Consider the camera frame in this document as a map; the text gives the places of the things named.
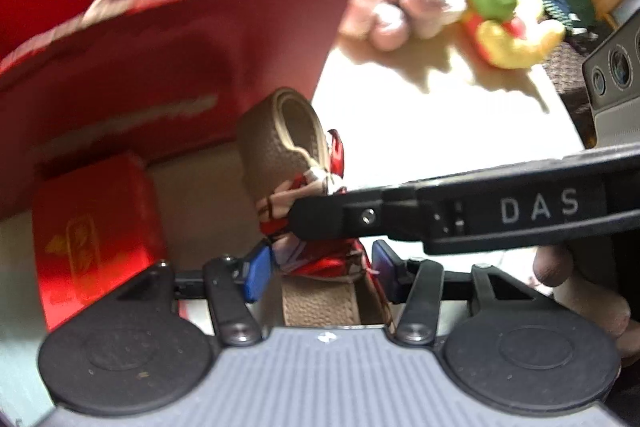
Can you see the tan leather belt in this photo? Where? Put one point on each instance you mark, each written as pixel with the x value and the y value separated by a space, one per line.
pixel 265 147

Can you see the person's right hand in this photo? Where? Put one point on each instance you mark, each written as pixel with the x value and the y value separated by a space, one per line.
pixel 590 307

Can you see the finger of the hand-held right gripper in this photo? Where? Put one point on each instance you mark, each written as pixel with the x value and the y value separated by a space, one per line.
pixel 340 217

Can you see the small red gift box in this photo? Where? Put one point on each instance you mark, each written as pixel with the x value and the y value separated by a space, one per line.
pixel 95 227

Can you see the brown patterned cloth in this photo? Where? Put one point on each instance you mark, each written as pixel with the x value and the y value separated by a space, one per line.
pixel 565 77

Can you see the red ribbon ornament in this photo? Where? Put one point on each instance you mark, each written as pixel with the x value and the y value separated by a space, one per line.
pixel 336 157

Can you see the red cardboard box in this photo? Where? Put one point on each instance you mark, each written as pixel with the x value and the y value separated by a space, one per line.
pixel 150 72

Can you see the green patterned cloth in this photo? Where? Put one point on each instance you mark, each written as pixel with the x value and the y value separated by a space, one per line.
pixel 570 2

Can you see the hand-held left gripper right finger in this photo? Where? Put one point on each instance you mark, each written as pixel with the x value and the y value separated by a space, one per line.
pixel 387 272

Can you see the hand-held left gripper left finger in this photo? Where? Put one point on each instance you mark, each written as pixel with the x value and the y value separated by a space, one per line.
pixel 257 274

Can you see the pink plush toy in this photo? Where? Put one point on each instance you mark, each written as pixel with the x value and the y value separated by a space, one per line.
pixel 390 29

